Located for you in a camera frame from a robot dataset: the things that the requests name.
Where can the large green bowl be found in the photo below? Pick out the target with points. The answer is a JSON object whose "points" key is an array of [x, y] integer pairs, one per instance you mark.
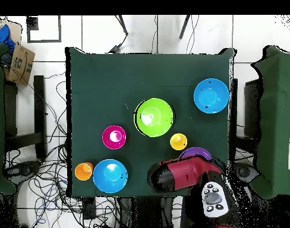
{"points": [[154, 117]]}

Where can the crimson small bowl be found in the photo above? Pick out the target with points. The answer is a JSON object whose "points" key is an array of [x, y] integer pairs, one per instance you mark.
{"points": [[114, 137]]}

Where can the yellow cup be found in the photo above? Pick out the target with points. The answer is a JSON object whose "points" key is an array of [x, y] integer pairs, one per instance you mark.
{"points": [[178, 141]]}

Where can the large purple bowl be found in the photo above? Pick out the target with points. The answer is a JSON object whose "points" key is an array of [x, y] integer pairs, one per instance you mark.
{"points": [[195, 152]]}

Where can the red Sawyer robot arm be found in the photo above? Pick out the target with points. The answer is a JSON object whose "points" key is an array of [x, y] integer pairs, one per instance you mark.
{"points": [[185, 173]]}

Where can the dark green tablecloth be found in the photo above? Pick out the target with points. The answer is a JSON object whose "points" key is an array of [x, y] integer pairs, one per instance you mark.
{"points": [[111, 78]]}

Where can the large blue bowl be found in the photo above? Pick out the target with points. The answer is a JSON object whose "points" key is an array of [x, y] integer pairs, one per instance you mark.
{"points": [[211, 95], [110, 176]]}

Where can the orange cup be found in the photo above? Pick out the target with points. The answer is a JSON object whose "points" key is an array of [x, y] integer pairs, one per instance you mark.
{"points": [[83, 171]]}

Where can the black power adapter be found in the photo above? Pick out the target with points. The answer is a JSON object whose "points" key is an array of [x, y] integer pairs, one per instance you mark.
{"points": [[115, 48]]}

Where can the black power brick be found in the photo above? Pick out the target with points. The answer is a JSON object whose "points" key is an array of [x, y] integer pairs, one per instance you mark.
{"points": [[89, 207]]}

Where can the black tripod leg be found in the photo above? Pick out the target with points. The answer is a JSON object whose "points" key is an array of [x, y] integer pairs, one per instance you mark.
{"points": [[185, 26], [123, 25]]}

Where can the black equipment box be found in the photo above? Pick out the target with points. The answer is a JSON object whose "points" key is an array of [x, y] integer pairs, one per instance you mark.
{"points": [[253, 106]]}

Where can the grey stand base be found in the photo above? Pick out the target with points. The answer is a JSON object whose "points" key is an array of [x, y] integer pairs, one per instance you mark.
{"points": [[244, 172]]}

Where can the cardboard box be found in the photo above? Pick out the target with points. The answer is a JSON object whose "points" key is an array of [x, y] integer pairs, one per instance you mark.
{"points": [[20, 64]]}

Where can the blue cloth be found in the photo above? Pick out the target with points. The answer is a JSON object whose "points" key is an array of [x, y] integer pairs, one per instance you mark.
{"points": [[2, 35]]}

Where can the black bench frame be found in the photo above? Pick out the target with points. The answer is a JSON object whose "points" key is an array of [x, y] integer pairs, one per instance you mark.
{"points": [[39, 106]]}

